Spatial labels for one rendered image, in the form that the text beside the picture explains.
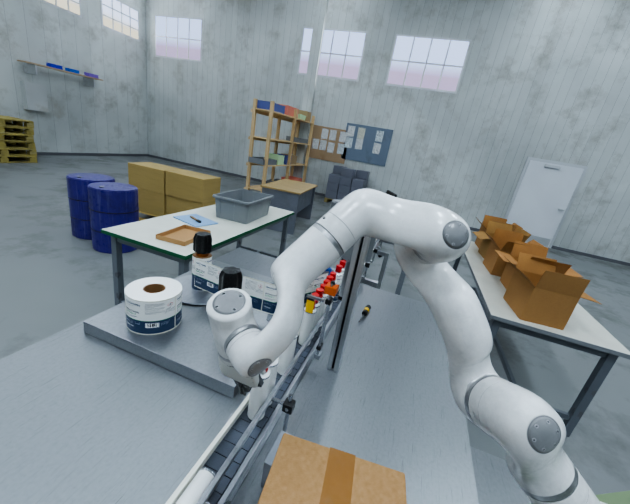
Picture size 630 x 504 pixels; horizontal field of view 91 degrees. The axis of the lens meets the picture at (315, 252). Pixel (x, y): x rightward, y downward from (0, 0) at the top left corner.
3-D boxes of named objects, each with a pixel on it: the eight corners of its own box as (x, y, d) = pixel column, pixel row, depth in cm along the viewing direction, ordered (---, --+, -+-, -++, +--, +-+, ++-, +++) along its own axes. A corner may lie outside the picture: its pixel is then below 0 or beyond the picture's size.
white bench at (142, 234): (236, 256, 424) (241, 198, 397) (285, 271, 405) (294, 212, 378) (107, 322, 252) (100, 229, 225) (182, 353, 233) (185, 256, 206)
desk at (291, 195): (311, 219, 689) (317, 185, 663) (294, 235, 556) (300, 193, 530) (280, 212, 700) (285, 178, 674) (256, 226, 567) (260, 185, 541)
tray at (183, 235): (184, 228, 256) (184, 224, 255) (210, 234, 252) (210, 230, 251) (155, 239, 225) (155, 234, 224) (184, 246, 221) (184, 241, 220)
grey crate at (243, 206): (240, 207, 355) (242, 188, 347) (272, 214, 347) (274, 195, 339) (210, 216, 299) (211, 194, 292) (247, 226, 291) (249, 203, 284)
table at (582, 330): (440, 290, 431) (458, 238, 405) (502, 308, 411) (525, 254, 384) (453, 403, 232) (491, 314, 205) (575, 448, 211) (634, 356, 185)
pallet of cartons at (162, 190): (172, 208, 588) (172, 160, 559) (237, 226, 549) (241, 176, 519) (123, 217, 495) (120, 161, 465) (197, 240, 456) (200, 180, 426)
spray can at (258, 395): (252, 405, 94) (259, 350, 88) (267, 411, 93) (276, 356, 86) (243, 418, 90) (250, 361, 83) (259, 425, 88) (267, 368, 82)
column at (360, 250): (329, 362, 126) (365, 202, 104) (340, 366, 125) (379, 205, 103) (326, 369, 122) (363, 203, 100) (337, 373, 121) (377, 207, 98)
